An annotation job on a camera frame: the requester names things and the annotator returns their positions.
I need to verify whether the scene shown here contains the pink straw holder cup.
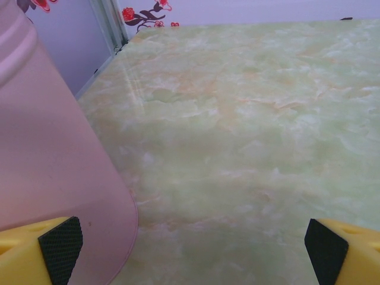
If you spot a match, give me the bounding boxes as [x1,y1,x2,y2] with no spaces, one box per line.
[0,0,140,285]

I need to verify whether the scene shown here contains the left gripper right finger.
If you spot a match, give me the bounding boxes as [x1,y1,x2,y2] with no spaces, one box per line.
[305,218,380,285]

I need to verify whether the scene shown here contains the left aluminium corner post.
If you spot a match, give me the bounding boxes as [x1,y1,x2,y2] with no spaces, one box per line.
[88,0,131,57]

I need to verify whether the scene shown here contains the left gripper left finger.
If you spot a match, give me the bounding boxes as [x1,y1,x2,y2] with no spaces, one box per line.
[0,216,81,285]

